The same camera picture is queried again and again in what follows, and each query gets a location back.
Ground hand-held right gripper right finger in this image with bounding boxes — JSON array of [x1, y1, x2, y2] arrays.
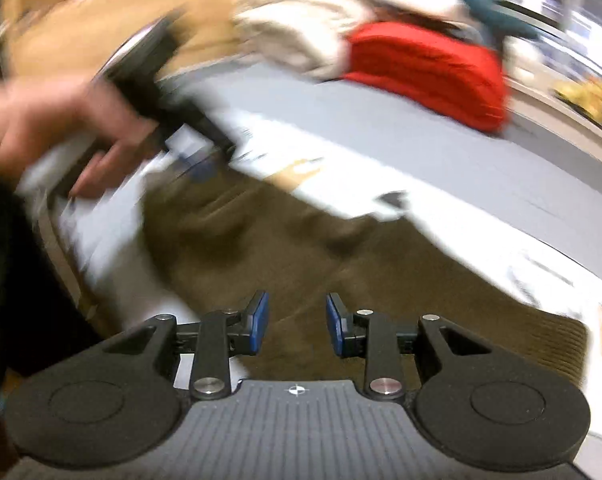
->
[[325, 292, 482, 401]]

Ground olive brown pants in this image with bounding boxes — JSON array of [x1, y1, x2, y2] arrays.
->
[[140, 167, 590, 387]]

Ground yellow clutter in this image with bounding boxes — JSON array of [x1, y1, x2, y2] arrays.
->
[[553, 76, 602, 133]]

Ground beige cloth pile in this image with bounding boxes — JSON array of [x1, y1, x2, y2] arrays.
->
[[232, 0, 478, 82]]

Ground brown cardboard box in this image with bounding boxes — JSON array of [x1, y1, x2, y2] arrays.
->
[[0, 0, 269, 83]]

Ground person's left hand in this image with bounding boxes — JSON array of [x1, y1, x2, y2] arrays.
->
[[0, 76, 158, 200]]

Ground white printed bed sheet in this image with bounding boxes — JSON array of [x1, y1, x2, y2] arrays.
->
[[20, 72, 602, 466]]

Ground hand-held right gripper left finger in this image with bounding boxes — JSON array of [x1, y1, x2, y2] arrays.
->
[[102, 289, 271, 401]]

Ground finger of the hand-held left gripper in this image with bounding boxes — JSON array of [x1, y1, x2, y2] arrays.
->
[[167, 130, 242, 184]]

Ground red cloth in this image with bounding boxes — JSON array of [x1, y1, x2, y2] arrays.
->
[[342, 21, 512, 134]]

